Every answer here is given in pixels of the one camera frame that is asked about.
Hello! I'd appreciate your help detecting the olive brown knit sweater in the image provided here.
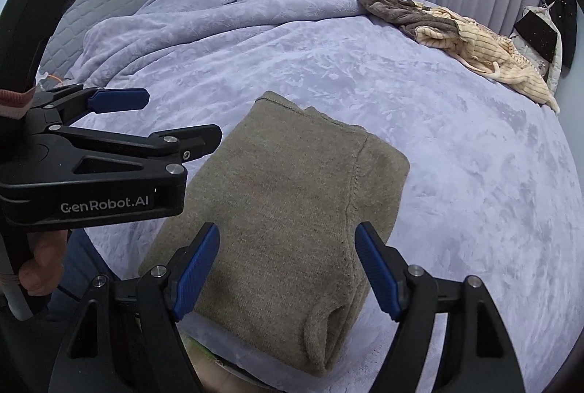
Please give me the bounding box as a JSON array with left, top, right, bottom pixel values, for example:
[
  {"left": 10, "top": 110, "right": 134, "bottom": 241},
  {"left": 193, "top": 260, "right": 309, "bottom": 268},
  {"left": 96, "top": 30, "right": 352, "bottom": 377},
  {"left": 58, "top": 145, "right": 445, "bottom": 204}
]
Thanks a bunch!
[{"left": 143, "top": 91, "right": 410, "bottom": 376}]

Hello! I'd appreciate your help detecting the left hand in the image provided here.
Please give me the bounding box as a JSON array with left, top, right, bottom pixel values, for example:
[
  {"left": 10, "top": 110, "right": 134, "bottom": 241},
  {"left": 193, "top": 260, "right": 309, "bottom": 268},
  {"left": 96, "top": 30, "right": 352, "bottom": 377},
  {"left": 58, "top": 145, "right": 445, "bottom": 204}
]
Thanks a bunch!
[{"left": 19, "top": 231, "right": 67, "bottom": 297}]

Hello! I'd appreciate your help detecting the lavender floral blanket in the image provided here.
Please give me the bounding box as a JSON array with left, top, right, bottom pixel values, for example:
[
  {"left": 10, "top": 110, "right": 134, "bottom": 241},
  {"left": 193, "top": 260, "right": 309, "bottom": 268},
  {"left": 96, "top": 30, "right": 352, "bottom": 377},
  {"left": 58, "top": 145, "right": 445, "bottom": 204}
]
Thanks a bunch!
[{"left": 61, "top": 0, "right": 583, "bottom": 392}]

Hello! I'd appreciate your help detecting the grey brown fuzzy garment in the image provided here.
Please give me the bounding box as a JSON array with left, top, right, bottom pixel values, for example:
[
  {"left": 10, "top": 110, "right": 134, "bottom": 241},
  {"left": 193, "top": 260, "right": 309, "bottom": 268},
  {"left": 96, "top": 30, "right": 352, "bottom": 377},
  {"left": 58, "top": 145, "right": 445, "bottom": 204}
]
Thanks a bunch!
[{"left": 357, "top": 0, "right": 459, "bottom": 40}]

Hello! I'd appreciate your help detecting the cream ribbed garment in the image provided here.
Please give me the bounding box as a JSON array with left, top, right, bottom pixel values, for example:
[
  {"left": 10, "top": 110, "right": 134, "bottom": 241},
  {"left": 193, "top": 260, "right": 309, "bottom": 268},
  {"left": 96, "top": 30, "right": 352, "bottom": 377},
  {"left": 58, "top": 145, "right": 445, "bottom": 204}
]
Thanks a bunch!
[{"left": 415, "top": 5, "right": 560, "bottom": 113}]

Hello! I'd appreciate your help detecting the black garment on hanger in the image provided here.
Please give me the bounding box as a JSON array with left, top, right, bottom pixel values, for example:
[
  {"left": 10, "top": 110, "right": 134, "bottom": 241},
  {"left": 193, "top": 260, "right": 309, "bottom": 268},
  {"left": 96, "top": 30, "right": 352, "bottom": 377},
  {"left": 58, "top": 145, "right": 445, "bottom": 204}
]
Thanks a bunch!
[{"left": 514, "top": 7, "right": 561, "bottom": 64}]

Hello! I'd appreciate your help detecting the black coat on hanger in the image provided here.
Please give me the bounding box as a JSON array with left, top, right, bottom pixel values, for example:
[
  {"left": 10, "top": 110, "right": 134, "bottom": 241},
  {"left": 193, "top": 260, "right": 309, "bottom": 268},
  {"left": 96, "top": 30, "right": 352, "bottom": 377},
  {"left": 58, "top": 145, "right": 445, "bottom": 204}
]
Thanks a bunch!
[{"left": 541, "top": 0, "right": 577, "bottom": 69}]

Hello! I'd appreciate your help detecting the pink wrist strap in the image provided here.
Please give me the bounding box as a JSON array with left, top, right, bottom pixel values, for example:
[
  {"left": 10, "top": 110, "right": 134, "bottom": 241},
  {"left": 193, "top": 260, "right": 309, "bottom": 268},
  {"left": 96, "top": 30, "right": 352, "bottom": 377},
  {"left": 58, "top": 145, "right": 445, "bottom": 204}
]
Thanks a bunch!
[{"left": 0, "top": 86, "right": 38, "bottom": 120}]

